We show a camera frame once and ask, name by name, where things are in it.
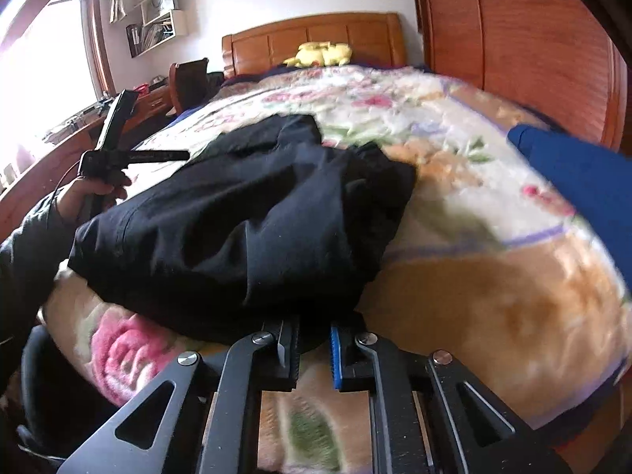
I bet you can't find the yellow plush toy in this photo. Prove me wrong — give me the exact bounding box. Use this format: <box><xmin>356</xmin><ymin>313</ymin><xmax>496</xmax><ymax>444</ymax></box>
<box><xmin>283</xmin><ymin>42</ymin><xmax>352</xmax><ymax>69</ymax></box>

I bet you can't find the white wall shelf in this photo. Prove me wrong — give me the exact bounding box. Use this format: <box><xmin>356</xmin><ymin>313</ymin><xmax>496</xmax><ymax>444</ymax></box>
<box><xmin>125</xmin><ymin>0</ymin><xmax>188</xmax><ymax>58</ymax></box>

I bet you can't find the red-brown louvered wardrobe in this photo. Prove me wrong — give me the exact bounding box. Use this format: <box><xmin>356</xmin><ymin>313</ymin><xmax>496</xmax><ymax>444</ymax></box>
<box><xmin>416</xmin><ymin>0</ymin><xmax>629</xmax><ymax>150</ymax></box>

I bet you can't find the wooden headboard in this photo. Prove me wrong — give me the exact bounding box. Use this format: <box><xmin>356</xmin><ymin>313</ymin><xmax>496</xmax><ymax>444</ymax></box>
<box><xmin>222</xmin><ymin>12</ymin><xmax>408</xmax><ymax>78</ymax></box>

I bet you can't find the left forearm dark sleeve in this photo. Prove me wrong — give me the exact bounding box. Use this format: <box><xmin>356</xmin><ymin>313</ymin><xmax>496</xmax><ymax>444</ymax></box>
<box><xmin>1</xmin><ymin>195</ymin><xmax>76</xmax><ymax>342</ymax></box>

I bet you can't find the floral bed blanket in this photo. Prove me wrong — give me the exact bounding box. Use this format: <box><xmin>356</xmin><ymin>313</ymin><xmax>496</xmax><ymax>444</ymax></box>
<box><xmin>43</xmin><ymin>65</ymin><xmax>631</xmax><ymax>445</ymax></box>

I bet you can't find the dark wooden chair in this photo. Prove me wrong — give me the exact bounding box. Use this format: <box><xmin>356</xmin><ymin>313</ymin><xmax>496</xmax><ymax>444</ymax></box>
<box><xmin>168</xmin><ymin>58</ymin><xmax>209</xmax><ymax>116</ymax></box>

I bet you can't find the wooden desk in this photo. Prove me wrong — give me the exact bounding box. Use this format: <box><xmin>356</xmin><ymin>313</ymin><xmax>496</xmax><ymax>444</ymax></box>
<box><xmin>0</xmin><ymin>86</ymin><xmax>173</xmax><ymax>241</ymax></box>

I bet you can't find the black garment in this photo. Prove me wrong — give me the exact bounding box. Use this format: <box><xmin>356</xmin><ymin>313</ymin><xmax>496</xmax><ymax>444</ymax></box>
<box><xmin>69</xmin><ymin>115</ymin><xmax>417</xmax><ymax>344</ymax></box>

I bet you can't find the blue folded garment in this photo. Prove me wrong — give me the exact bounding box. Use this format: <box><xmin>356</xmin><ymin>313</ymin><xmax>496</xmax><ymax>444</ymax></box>
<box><xmin>508</xmin><ymin>124</ymin><xmax>631</xmax><ymax>288</ymax></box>

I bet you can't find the left hand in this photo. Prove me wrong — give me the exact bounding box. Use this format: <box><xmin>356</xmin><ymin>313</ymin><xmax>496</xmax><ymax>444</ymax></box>
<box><xmin>56</xmin><ymin>173</ymin><xmax>132</xmax><ymax>224</ymax></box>

